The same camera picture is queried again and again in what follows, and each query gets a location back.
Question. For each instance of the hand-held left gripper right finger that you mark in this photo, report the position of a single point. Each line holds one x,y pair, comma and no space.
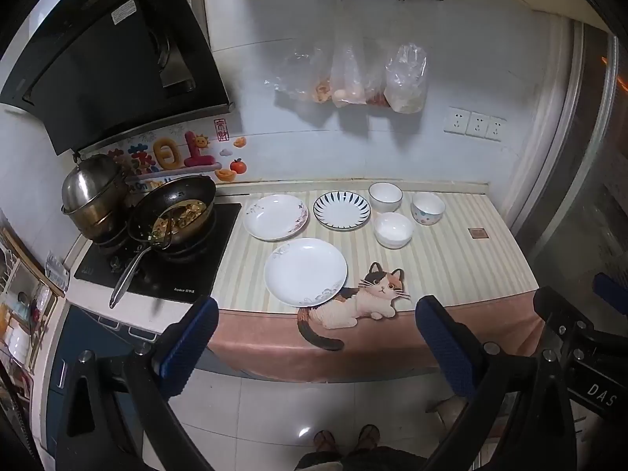
444,348

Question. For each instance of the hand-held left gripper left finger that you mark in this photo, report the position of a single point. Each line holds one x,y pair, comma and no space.
189,341

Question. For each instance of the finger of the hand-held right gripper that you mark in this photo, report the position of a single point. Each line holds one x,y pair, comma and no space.
612,292
559,311

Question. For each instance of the plain white bowl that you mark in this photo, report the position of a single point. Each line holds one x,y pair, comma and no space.
393,229

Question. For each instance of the black glass gas stove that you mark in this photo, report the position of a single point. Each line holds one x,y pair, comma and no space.
196,265

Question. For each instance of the striped cat print mat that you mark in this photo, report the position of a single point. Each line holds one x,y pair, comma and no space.
441,265

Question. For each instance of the metal spatula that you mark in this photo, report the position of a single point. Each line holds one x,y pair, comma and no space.
128,274

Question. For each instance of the blue kitchen cabinet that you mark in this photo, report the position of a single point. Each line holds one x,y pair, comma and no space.
83,324

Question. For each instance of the person's right foot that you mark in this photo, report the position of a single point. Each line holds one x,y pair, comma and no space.
369,436

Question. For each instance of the person's foot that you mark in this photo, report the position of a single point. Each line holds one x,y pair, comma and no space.
325,440
369,436

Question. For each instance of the grey patterned white plate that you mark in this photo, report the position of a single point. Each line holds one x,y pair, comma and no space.
304,272

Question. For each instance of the floral print bowl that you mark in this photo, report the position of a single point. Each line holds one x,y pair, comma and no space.
428,206

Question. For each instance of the pink floral white plate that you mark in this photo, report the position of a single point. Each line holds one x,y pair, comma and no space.
272,218

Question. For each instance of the black wok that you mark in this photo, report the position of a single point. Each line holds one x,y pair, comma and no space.
194,191

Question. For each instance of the clear plastic packet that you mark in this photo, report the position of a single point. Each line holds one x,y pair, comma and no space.
56,270

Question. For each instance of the person's left foot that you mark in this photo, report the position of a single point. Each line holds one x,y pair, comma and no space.
325,440

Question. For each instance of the dark rimmed white bowl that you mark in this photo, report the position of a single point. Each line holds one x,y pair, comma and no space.
385,195

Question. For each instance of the blue striped rim plate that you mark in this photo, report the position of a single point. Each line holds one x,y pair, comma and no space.
342,211

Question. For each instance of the wooden storage rack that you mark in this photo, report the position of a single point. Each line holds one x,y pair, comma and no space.
19,299

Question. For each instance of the steel steamer pot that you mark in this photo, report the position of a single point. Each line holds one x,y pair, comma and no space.
93,186

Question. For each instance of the plastic bag with red contents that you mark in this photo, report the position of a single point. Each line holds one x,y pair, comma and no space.
376,99

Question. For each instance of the large clear plastic bag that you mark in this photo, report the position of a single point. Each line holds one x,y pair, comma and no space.
405,83

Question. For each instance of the plastic bag of eggs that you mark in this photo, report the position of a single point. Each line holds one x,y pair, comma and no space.
348,83

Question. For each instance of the black range hood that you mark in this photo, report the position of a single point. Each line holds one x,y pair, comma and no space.
98,68

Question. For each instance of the metal window frame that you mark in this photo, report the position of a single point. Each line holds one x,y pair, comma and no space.
584,132

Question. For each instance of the colourful wall sticker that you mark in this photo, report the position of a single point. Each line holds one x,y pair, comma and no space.
162,154

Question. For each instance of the white wall socket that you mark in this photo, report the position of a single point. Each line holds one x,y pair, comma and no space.
456,120
495,128
477,124

